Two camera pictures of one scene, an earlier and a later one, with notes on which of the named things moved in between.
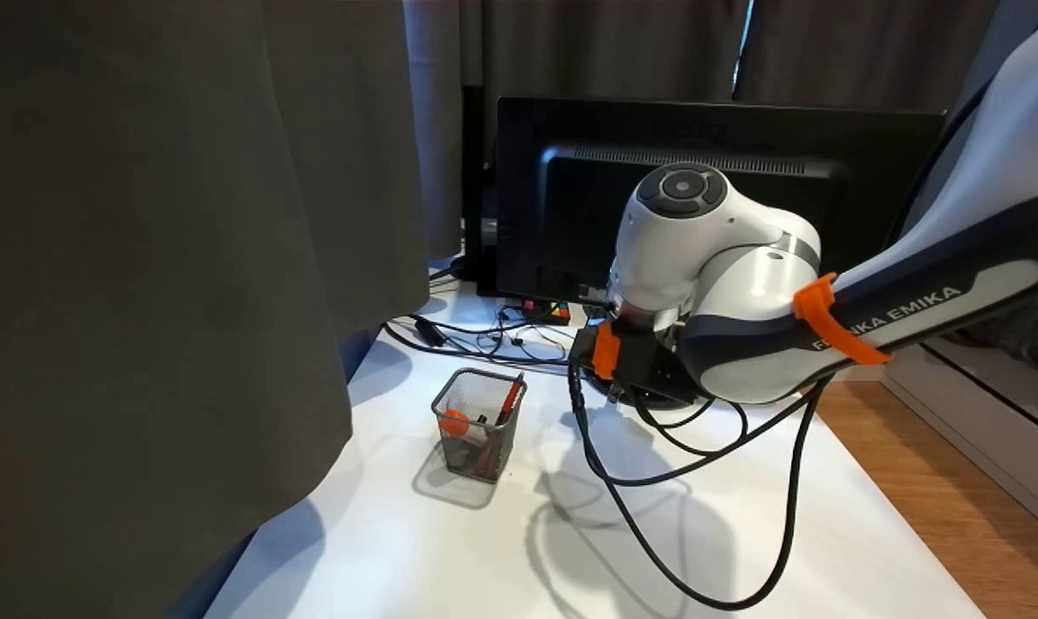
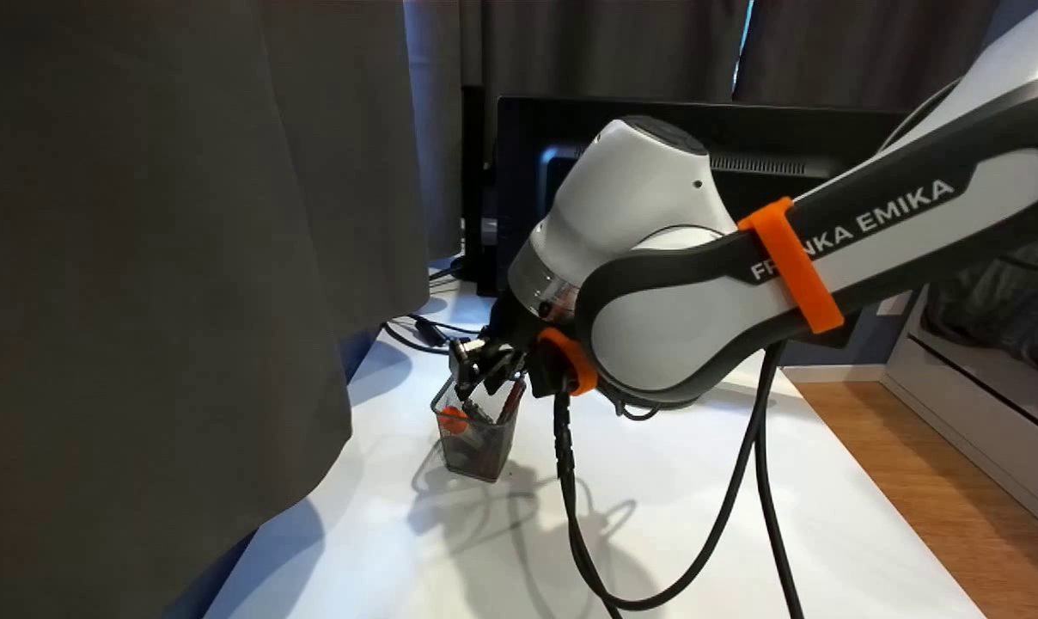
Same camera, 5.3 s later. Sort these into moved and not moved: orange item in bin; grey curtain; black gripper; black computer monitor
Moved: black gripper
Not moved: orange item in bin; grey curtain; black computer monitor
